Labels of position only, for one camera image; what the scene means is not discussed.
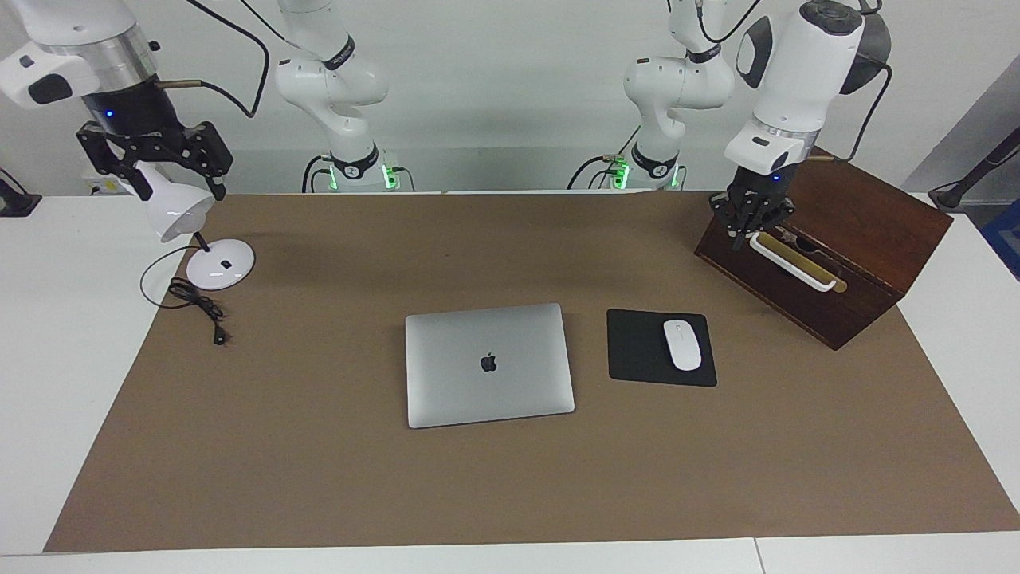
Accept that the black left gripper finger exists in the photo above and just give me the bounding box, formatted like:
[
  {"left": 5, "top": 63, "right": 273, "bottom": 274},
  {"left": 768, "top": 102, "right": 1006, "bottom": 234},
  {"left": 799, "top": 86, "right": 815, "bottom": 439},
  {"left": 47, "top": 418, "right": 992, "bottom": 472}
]
[
  {"left": 712, "top": 191, "right": 746, "bottom": 250},
  {"left": 761, "top": 198, "right": 796, "bottom": 238}
]

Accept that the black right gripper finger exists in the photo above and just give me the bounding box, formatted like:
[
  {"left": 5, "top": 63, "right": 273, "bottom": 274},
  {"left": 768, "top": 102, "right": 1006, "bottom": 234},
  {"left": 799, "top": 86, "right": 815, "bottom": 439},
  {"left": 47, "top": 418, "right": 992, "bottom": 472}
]
[
  {"left": 179, "top": 122, "right": 233, "bottom": 200},
  {"left": 77, "top": 126, "right": 152, "bottom": 200}
]

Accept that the silver laptop computer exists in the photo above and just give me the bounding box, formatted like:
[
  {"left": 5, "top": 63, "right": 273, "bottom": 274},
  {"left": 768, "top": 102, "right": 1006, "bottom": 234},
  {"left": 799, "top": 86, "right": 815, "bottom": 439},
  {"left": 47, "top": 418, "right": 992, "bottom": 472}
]
[{"left": 405, "top": 302, "right": 576, "bottom": 430}]

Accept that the dark brown wooden box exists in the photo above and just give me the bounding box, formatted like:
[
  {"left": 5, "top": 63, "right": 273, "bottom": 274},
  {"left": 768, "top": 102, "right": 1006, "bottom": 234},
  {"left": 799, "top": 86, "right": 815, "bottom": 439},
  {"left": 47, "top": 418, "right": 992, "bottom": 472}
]
[{"left": 694, "top": 146, "right": 955, "bottom": 352}]

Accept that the white computer mouse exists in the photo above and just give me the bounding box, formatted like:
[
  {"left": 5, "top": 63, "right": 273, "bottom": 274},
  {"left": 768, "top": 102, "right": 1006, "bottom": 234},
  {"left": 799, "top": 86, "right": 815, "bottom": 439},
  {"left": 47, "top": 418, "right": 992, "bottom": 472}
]
[{"left": 663, "top": 319, "right": 703, "bottom": 372}]

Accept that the black mouse pad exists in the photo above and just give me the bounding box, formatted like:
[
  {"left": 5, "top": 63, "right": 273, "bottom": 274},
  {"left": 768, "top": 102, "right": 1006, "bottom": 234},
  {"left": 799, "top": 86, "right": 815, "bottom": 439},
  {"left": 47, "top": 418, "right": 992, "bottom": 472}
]
[{"left": 606, "top": 309, "right": 718, "bottom": 388}]

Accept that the black floor stand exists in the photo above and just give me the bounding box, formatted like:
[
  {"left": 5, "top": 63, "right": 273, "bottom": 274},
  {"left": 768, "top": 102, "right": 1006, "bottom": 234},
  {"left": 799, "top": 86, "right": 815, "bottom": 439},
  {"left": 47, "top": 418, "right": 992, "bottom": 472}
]
[{"left": 928, "top": 126, "right": 1020, "bottom": 212}]

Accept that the blue background object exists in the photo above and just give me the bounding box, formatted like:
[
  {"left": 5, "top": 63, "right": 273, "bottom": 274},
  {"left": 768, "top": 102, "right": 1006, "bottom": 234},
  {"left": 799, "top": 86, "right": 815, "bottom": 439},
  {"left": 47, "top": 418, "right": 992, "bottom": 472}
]
[{"left": 979, "top": 199, "right": 1020, "bottom": 281}]

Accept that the large brown table mat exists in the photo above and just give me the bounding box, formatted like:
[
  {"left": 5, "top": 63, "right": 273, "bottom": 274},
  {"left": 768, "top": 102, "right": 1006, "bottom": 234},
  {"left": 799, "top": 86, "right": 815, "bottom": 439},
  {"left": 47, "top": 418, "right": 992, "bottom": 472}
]
[{"left": 44, "top": 191, "right": 1020, "bottom": 553}]

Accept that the tan handle backplate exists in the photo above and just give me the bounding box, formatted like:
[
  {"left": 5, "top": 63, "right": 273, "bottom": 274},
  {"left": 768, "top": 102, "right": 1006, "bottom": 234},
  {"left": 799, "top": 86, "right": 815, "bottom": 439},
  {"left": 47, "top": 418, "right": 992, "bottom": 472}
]
[{"left": 755, "top": 231, "right": 848, "bottom": 293}]

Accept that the white box handle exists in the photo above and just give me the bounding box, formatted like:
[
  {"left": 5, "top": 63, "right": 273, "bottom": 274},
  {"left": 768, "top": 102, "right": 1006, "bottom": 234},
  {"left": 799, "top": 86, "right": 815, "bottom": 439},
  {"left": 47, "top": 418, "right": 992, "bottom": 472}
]
[{"left": 749, "top": 231, "right": 838, "bottom": 292}]

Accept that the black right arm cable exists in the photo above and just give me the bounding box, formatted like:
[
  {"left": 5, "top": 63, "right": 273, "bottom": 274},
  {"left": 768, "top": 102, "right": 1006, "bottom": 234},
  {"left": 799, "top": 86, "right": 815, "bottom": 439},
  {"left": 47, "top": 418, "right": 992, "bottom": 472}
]
[{"left": 155, "top": 0, "right": 289, "bottom": 119}]

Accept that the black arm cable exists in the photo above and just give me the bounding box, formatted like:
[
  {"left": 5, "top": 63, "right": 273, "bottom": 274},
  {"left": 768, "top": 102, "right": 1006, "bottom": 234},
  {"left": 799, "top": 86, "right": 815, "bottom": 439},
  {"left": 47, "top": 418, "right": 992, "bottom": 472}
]
[
  {"left": 693, "top": 0, "right": 892, "bottom": 162},
  {"left": 155, "top": 0, "right": 289, "bottom": 119}
]

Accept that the black clamp mount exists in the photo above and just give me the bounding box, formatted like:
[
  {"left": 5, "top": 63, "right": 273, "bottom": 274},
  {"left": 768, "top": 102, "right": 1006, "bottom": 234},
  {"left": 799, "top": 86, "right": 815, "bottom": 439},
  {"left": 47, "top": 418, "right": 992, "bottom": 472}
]
[{"left": 0, "top": 167, "right": 42, "bottom": 218}]

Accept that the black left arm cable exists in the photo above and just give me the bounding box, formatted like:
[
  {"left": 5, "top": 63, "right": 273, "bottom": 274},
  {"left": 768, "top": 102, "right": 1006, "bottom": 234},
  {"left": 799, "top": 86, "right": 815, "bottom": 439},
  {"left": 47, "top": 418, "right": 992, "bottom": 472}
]
[{"left": 693, "top": 0, "right": 892, "bottom": 162}]

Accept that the black left base cable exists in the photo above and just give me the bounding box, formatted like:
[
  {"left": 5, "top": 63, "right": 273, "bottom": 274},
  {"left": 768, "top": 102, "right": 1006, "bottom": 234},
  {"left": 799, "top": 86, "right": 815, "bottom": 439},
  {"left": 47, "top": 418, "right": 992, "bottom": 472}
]
[{"left": 567, "top": 155, "right": 618, "bottom": 191}]

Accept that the black lamp power cable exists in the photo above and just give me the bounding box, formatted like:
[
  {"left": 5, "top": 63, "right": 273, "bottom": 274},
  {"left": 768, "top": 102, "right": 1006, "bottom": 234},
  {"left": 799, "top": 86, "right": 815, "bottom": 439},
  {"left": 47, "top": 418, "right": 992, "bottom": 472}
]
[{"left": 140, "top": 243, "right": 233, "bottom": 348}]

